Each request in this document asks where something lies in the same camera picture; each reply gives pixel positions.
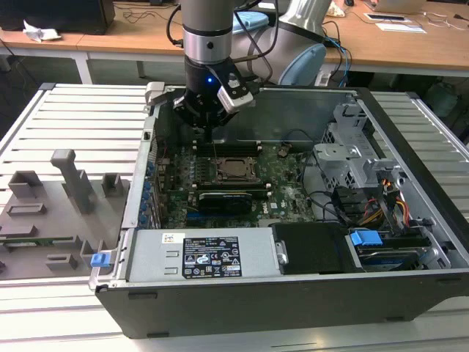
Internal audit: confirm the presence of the CPU socket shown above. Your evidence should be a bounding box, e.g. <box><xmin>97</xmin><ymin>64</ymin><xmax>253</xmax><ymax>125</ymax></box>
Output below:
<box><xmin>214</xmin><ymin>155</ymin><xmax>263</xmax><ymax>186</ymax></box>

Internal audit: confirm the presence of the blue expansion slot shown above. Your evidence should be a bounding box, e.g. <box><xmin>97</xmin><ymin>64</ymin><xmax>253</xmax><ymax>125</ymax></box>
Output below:
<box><xmin>186</xmin><ymin>209</ymin><xmax>257</xmax><ymax>227</ymax></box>

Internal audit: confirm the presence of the white power adapter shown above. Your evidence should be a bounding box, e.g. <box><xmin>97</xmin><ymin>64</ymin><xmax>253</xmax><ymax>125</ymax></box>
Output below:
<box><xmin>314</xmin><ymin>69</ymin><xmax>333</xmax><ymax>87</ymax></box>

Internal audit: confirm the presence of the flat tablet device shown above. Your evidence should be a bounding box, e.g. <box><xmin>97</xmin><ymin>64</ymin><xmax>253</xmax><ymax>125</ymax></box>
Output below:
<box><xmin>363</xmin><ymin>12</ymin><xmax>407</xmax><ymax>22</ymax></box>

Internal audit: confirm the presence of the black graphics card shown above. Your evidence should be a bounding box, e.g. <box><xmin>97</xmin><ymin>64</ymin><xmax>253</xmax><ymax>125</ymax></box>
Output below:
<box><xmin>197</xmin><ymin>189</ymin><xmax>254</xmax><ymax>216</ymax></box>

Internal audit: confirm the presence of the silver CPU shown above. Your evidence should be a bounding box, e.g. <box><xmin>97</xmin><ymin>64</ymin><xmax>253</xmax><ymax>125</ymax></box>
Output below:
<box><xmin>224</xmin><ymin>161</ymin><xmax>253</xmax><ymax>180</ymax></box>

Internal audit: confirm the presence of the blue plastic latch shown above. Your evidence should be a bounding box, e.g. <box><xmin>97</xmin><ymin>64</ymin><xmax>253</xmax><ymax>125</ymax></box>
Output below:
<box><xmin>90</xmin><ymin>252</ymin><xmax>111</xmax><ymax>268</ymax></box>

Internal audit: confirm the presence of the grey plastic case latch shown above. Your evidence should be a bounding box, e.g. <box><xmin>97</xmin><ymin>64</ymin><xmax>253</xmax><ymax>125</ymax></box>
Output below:
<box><xmin>144</xmin><ymin>82</ymin><xmax>166</xmax><ymax>108</ymax></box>

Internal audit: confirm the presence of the large white wrist camera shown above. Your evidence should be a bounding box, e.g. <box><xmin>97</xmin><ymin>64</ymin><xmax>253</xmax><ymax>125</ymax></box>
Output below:
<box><xmin>216</xmin><ymin>83</ymin><xmax>254</xmax><ymax>114</ymax></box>

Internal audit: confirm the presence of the metal socket cover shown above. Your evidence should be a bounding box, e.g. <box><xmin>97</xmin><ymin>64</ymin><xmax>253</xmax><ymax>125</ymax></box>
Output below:
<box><xmin>216</xmin><ymin>157</ymin><xmax>260</xmax><ymax>184</ymax></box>

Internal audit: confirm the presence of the green motherboard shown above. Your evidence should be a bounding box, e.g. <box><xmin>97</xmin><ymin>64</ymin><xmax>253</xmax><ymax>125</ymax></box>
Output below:
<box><xmin>155</xmin><ymin>141</ymin><xmax>322</xmax><ymax>228</ymax></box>

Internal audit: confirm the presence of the blue cable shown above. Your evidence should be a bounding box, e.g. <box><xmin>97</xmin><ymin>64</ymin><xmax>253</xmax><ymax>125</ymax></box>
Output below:
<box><xmin>324</xmin><ymin>36</ymin><xmax>353</xmax><ymax>87</ymax></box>

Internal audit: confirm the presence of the hard disk in blue carrier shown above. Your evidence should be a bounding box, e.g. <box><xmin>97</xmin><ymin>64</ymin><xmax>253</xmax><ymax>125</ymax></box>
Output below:
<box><xmin>350</xmin><ymin>229</ymin><xmax>429</xmax><ymax>273</ymax></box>

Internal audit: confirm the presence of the green bag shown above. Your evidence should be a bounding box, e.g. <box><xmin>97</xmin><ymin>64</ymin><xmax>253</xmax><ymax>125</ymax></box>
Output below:
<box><xmin>428</xmin><ymin>82</ymin><xmax>459</xmax><ymax>118</ymax></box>

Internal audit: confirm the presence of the wooden desk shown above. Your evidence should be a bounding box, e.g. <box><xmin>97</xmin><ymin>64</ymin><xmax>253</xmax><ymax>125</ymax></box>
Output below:
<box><xmin>0</xmin><ymin>0</ymin><xmax>469</xmax><ymax>87</ymax></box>

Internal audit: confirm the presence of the green RAM stick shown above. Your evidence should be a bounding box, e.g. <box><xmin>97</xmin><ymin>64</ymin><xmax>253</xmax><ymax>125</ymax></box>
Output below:
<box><xmin>0</xmin><ymin>236</ymin><xmax>76</xmax><ymax>246</ymax></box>

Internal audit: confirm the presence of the black computer box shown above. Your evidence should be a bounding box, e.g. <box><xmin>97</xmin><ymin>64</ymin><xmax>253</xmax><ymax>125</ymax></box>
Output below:
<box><xmin>0</xmin><ymin>0</ymin><xmax>117</xmax><ymax>36</ymax></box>

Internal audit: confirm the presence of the grey parts rack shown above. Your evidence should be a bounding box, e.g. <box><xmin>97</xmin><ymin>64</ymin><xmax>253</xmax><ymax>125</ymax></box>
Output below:
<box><xmin>0</xmin><ymin>148</ymin><xmax>132</xmax><ymax>282</ymax></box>

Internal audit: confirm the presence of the grey power supply unit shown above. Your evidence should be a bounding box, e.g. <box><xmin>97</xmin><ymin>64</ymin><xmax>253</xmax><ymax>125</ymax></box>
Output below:
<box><xmin>126</xmin><ymin>226</ymin><xmax>275</xmax><ymax>284</ymax></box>

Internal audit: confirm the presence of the black PC case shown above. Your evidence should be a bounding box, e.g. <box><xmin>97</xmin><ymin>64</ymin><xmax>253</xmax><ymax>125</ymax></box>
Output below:
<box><xmin>89</xmin><ymin>82</ymin><xmax>469</xmax><ymax>339</ymax></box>

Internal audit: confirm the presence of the coloured power wire bundle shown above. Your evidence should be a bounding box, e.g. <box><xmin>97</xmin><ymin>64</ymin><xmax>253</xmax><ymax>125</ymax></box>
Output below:
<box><xmin>358</xmin><ymin>179</ymin><xmax>410</xmax><ymax>227</ymax></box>

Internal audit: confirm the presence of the metal drive cage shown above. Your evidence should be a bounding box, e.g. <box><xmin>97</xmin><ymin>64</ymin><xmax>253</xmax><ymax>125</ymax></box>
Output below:
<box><xmin>313</xmin><ymin>102</ymin><xmax>404</xmax><ymax>191</ymax></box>

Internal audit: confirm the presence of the black plastic shroud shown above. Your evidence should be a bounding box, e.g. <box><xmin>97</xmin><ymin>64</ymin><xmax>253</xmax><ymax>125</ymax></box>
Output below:
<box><xmin>271</xmin><ymin>221</ymin><xmax>363</xmax><ymax>276</ymax></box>

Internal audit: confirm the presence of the crumpled white paper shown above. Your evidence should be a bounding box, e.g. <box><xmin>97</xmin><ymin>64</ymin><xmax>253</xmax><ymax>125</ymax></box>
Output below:
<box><xmin>22</xmin><ymin>20</ymin><xmax>63</xmax><ymax>43</ymax></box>

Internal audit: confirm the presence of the white paper sheet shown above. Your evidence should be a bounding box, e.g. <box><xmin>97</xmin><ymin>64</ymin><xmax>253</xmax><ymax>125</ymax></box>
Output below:
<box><xmin>375</xmin><ymin>21</ymin><xmax>428</xmax><ymax>34</ymax></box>

